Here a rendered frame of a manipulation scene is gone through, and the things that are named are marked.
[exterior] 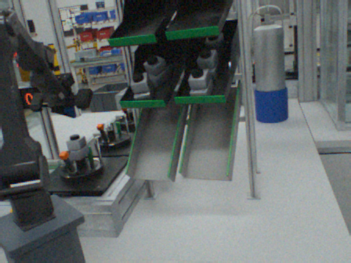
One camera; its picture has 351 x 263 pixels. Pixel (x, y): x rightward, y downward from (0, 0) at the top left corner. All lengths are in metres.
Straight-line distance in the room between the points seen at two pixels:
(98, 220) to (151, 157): 0.22
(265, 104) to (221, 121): 0.74
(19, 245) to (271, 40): 1.31
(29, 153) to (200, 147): 0.46
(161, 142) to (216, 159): 0.17
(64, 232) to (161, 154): 0.38
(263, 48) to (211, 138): 0.78
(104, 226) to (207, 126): 0.39
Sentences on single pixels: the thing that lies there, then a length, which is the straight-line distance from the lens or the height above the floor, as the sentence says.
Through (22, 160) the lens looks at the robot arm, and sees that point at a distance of 0.72.
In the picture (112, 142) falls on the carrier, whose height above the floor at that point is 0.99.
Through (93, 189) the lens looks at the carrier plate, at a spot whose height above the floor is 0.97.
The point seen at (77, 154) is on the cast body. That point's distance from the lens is 1.12.
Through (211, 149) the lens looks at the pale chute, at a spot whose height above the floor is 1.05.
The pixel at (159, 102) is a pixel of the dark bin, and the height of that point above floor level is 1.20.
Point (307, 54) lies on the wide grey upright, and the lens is 2.03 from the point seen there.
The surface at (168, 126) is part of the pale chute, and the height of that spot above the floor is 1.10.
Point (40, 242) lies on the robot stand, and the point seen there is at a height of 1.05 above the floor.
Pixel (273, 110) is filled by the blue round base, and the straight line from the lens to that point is 1.72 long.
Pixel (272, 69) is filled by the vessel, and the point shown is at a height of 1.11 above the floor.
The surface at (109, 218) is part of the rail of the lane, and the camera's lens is 0.98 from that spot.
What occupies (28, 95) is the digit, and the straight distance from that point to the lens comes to 1.29.
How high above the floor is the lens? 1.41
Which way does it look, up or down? 18 degrees down
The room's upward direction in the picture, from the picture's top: 8 degrees counter-clockwise
